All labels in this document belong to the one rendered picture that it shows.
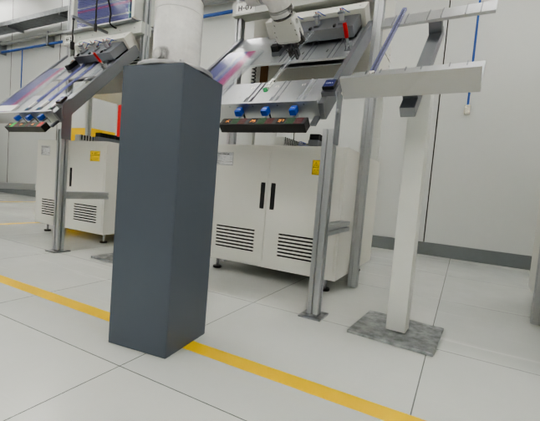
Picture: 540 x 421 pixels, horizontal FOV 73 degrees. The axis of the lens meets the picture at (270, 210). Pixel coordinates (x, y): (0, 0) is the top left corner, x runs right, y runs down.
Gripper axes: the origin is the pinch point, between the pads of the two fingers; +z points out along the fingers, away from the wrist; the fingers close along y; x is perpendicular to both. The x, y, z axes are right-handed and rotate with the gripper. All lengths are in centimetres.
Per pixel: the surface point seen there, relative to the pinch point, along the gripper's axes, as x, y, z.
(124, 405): 128, -12, -11
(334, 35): -23.2, -8.6, 8.1
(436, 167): -85, -43, 160
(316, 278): 76, -23, 37
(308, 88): 17.2, -10.4, 3.9
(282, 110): 30.4, -4.8, 2.7
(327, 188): 51, -24, 18
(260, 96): 21.5, 7.8, 3.0
